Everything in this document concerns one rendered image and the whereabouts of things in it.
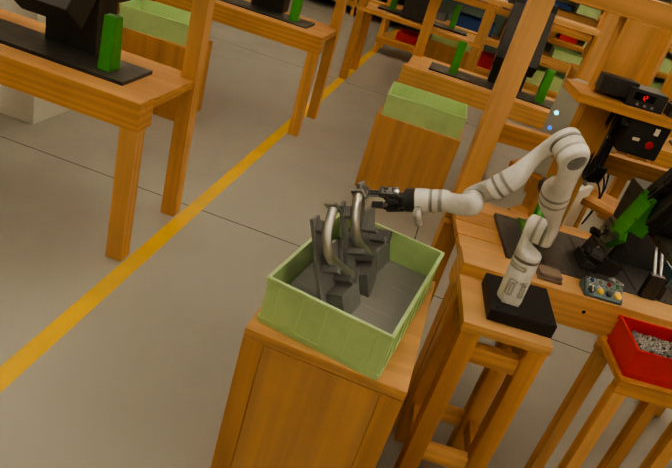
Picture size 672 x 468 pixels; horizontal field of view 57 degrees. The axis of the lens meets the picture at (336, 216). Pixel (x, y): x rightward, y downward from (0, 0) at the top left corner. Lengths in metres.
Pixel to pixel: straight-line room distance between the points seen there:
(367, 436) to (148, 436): 0.97
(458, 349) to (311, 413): 0.57
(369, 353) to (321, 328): 0.16
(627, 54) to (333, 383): 1.81
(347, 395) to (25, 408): 1.32
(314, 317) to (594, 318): 1.23
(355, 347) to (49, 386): 1.41
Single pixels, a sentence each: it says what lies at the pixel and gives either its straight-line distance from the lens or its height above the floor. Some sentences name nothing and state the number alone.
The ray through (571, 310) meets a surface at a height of 0.83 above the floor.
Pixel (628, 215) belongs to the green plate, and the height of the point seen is 1.16.
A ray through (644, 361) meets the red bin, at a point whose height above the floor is 0.88.
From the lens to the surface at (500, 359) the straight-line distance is 2.32.
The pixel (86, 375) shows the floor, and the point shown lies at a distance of 2.87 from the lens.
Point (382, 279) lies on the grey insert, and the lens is 2.24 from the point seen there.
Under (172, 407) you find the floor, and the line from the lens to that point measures 2.76.
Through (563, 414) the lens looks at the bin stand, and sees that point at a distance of 2.78.
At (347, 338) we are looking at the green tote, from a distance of 1.85.
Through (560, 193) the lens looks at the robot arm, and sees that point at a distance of 1.96.
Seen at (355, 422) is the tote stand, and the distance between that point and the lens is 2.02.
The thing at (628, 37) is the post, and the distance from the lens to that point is 2.90.
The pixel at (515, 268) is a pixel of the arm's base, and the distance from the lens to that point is 2.24.
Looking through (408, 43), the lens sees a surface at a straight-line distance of 9.71.
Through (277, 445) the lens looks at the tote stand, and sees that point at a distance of 2.19.
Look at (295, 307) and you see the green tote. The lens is 1.88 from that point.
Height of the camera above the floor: 2.00
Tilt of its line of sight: 27 degrees down
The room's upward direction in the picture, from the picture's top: 17 degrees clockwise
